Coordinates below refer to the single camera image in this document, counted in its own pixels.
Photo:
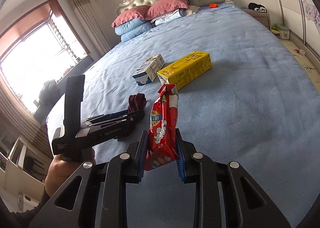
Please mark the grey bedside nightstand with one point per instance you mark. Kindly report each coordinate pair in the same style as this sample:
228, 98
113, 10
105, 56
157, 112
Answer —
262, 17

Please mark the right pink pillow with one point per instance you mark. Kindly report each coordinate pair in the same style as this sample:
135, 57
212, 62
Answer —
161, 7

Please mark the bed with blue sheet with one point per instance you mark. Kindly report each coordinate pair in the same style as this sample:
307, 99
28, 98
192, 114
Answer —
256, 105

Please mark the red snack bag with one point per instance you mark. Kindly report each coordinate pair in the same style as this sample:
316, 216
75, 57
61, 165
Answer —
162, 134

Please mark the yellow drink carton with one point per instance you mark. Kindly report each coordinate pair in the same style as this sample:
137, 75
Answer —
185, 70

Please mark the lower blue folded quilt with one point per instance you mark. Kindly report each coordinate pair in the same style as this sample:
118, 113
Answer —
136, 32

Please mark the dark red brown sock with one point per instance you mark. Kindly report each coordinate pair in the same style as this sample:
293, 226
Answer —
136, 102

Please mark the beige striped curtain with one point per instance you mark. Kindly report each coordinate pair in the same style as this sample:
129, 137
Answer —
88, 19

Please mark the cartoon tree play mat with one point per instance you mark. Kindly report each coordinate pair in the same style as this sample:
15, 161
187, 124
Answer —
303, 60

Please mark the white sliding door wardrobe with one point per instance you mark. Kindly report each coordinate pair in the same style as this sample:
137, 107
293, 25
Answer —
302, 18

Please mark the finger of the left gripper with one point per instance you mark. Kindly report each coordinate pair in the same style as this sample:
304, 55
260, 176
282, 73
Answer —
104, 117
128, 119

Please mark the pink pillow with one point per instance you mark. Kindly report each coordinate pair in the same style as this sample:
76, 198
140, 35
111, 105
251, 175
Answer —
161, 7
137, 12

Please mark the upper blue folded quilt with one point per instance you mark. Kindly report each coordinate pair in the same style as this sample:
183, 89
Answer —
128, 26

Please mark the window with brown frame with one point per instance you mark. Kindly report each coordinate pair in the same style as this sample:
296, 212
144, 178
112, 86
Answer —
38, 52

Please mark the patterned folded blanket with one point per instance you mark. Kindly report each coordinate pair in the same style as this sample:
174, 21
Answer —
176, 14

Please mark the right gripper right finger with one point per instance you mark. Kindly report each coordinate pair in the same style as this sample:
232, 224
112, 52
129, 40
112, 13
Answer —
226, 195

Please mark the black cloth on nightstand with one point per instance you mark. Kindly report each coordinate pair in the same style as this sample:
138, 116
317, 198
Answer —
257, 7

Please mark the small orange object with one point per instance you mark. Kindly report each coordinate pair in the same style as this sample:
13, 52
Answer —
213, 5

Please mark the person's left hand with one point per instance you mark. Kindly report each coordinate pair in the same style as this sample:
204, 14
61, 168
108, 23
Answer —
58, 172

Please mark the green white storage box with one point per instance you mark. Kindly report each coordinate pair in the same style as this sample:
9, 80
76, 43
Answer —
281, 31

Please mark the blue folded quilt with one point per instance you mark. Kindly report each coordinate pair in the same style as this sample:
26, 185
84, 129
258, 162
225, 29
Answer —
136, 32
128, 26

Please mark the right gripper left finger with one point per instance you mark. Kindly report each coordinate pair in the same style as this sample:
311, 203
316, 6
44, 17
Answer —
95, 195

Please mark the left pink pillow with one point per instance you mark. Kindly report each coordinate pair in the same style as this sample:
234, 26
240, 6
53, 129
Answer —
137, 12

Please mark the white blue milk carton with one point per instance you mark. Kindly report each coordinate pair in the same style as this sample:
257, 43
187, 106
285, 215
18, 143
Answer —
147, 72

